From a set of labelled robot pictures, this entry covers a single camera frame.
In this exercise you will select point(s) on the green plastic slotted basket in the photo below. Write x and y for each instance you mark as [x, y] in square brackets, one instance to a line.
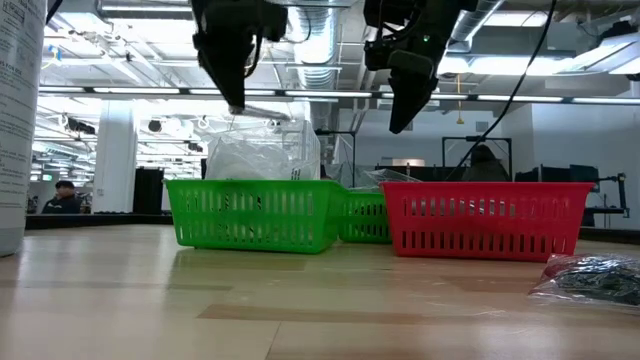
[367, 197]
[250, 187]

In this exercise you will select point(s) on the person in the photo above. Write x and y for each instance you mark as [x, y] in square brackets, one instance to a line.
[485, 167]
[62, 202]

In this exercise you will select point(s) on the clear bag white cotton balls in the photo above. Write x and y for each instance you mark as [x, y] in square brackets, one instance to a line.
[250, 162]

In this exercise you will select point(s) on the white plastic cup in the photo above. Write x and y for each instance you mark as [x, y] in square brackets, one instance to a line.
[20, 150]

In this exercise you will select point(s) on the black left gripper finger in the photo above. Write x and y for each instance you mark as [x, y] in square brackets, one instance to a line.
[232, 75]

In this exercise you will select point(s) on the red plastic slotted basket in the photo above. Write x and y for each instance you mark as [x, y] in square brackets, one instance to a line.
[485, 192]

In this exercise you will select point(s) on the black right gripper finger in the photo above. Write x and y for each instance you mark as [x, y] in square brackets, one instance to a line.
[410, 95]

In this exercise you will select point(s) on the clear bag of white swabs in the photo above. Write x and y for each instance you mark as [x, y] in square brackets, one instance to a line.
[307, 160]

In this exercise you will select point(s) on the long ceiling light strip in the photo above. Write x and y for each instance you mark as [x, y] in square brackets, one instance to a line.
[325, 94]

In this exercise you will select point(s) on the black stand frame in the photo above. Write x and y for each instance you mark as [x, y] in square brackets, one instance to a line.
[340, 133]
[475, 138]

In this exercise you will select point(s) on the black aluminium table frame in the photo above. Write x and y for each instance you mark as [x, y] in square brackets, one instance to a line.
[100, 221]

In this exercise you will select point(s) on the white column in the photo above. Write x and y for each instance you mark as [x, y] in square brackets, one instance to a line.
[115, 160]

